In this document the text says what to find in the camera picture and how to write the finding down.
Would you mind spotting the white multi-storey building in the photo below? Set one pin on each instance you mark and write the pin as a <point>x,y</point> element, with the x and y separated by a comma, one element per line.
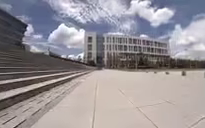
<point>123,45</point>

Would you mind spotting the row of small trees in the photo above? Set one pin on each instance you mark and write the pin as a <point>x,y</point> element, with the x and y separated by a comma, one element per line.
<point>143,62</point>

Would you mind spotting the pale concrete slab plaza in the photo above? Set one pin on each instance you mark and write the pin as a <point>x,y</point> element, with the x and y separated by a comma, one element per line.
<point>123,100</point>

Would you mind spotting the wide grey stone steps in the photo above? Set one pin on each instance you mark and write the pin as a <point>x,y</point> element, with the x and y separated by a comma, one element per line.
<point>23,88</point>

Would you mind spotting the grey small-stone paving strip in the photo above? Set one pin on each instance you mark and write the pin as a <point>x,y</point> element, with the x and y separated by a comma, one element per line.
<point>26,111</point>

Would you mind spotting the dark grey slatted building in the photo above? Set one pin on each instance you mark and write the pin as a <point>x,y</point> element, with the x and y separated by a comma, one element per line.
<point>3,33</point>

